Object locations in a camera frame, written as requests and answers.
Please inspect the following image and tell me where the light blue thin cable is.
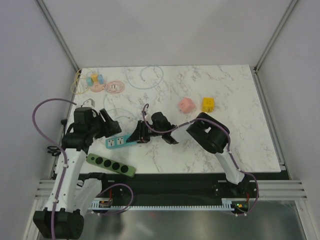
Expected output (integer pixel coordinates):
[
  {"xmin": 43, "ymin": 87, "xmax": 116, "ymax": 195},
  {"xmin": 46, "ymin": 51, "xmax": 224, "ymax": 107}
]
[{"xmin": 102, "ymin": 65, "xmax": 165, "ymax": 121}]

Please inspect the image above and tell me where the pink round power socket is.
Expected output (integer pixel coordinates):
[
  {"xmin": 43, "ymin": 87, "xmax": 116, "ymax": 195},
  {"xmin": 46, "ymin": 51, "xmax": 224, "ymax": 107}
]
[{"xmin": 89, "ymin": 82, "xmax": 106, "ymax": 93}]

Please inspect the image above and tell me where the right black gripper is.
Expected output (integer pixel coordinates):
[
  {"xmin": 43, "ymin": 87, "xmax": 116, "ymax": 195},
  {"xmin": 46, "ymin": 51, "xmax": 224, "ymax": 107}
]
[{"xmin": 127, "ymin": 120, "xmax": 164, "ymax": 144}]

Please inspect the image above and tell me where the green power strip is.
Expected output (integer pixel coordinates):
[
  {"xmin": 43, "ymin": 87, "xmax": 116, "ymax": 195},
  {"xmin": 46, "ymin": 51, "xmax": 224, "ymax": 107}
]
[{"xmin": 86, "ymin": 153, "xmax": 136, "ymax": 178}]

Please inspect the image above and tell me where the yellow cube plug adapter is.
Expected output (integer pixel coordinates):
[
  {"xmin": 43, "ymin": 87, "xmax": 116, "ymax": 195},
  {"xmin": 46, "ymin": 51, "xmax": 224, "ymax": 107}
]
[{"xmin": 201, "ymin": 97, "xmax": 215, "ymax": 113}]

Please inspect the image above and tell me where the teal power strip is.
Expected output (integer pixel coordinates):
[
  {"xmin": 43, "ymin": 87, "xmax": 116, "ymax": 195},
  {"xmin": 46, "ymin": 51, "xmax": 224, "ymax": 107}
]
[{"xmin": 105, "ymin": 134, "xmax": 137, "ymax": 150}]

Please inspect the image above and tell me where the blue plug on pink socket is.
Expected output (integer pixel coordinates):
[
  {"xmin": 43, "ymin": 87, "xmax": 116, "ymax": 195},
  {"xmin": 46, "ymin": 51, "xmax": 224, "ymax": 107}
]
[{"xmin": 97, "ymin": 74, "xmax": 104, "ymax": 85}]

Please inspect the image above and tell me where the yellow thin cable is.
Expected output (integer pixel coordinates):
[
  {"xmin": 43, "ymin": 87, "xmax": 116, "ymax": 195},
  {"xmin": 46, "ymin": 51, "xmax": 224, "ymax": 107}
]
[{"xmin": 70, "ymin": 70, "xmax": 89, "ymax": 95}]

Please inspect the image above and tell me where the white slotted cable duct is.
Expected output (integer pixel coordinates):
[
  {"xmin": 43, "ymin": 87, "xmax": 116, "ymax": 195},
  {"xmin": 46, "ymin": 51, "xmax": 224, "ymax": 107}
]
[{"xmin": 88, "ymin": 198, "xmax": 235, "ymax": 212}]

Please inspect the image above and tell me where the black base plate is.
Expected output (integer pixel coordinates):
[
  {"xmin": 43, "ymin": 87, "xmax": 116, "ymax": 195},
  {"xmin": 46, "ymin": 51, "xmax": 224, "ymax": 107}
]
[{"xmin": 74, "ymin": 171, "xmax": 260, "ymax": 206}]

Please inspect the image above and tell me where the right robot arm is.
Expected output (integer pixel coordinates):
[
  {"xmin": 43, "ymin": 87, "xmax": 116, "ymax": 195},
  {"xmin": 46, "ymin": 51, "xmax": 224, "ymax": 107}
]
[{"xmin": 126, "ymin": 112, "xmax": 247, "ymax": 197}]

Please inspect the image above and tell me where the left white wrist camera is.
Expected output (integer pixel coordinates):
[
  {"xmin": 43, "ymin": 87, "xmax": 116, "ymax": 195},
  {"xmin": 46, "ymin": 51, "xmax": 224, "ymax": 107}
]
[{"xmin": 81, "ymin": 98, "xmax": 96, "ymax": 108}]

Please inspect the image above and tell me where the pink cube plug adapter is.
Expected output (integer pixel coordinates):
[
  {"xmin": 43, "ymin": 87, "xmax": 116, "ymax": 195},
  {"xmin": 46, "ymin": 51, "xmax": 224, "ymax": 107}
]
[{"xmin": 178, "ymin": 97, "xmax": 196, "ymax": 114}]

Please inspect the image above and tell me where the teal plug on pink socket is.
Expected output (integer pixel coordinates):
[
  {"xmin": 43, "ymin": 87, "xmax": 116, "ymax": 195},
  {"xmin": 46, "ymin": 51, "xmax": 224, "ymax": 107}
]
[{"xmin": 86, "ymin": 77, "xmax": 93, "ymax": 87}]

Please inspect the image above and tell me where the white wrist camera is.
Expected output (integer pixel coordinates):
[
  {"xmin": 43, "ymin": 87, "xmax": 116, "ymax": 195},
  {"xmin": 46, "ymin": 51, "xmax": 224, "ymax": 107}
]
[
  {"xmin": 141, "ymin": 107, "xmax": 150, "ymax": 121},
  {"xmin": 81, "ymin": 98, "xmax": 96, "ymax": 108}
]

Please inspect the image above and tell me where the yellow plug on pink socket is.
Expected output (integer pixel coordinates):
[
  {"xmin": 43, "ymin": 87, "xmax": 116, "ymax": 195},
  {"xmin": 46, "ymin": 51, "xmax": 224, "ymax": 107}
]
[{"xmin": 90, "ymin": 73, "xmax": 99, "ymax": 82}]

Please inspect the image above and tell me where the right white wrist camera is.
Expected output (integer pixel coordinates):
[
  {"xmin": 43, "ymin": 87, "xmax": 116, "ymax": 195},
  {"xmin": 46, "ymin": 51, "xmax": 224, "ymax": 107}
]
[{"xmin": 141, "ymin": 107, "xmax": 150, "ymax": 121}]

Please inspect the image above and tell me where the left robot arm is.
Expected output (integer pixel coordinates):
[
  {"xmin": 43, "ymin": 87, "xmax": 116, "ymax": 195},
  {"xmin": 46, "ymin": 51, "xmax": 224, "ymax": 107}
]
[{"xmin": 33, "ymin": 107, "xmax": 122, "ymax": 240}]

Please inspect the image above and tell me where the pink coiled cable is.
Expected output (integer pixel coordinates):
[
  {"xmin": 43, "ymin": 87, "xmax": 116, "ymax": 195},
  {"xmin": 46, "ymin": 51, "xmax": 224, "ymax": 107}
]
[{"xmin": 104, "ymin": 79, "xmax": 126, "ymax": 95}]

